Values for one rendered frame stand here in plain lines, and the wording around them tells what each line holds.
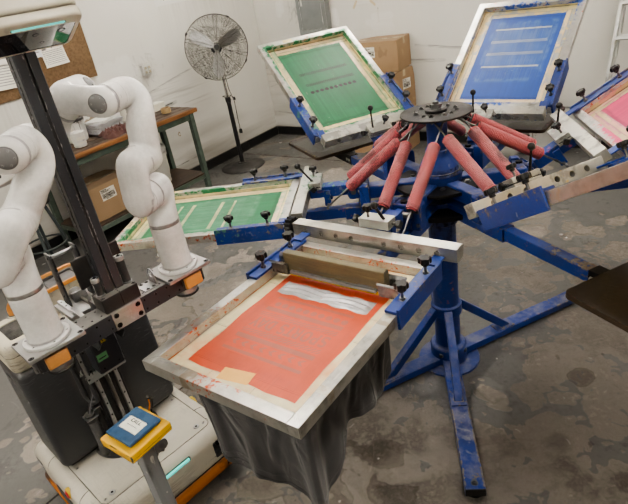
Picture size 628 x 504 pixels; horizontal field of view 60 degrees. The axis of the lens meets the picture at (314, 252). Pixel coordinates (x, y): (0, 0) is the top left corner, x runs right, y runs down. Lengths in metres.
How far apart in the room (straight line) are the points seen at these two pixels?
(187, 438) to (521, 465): 1.38
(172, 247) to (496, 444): 1.62
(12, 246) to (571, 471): 2.14
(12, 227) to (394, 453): 1.80
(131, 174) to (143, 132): 0.13
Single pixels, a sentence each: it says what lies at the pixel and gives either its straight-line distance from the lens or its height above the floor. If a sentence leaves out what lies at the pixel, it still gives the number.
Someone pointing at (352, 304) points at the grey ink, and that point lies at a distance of 1.75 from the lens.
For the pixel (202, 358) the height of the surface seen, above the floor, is 0.95.
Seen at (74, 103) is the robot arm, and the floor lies 1.70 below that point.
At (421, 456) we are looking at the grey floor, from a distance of 2.55.
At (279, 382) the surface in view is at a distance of 1.51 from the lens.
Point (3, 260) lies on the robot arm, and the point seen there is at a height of 1.44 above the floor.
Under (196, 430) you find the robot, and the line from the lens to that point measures 2.47.
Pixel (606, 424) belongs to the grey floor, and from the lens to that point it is 2.76.
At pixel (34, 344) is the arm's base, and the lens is 1.66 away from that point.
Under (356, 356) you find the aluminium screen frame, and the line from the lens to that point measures 1.49.
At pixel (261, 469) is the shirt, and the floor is 0.58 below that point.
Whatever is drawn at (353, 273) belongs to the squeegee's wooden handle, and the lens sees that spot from 1.76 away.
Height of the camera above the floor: 1.93
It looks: 28 degrees down
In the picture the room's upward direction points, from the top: 10 degrees counter-clockwise
